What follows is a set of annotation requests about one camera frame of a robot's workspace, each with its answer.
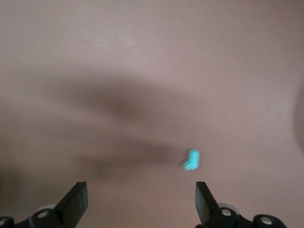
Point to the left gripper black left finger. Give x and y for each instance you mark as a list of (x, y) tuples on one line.
[(71, 206)]

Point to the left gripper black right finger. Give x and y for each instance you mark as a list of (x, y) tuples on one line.
[(206, 209)]

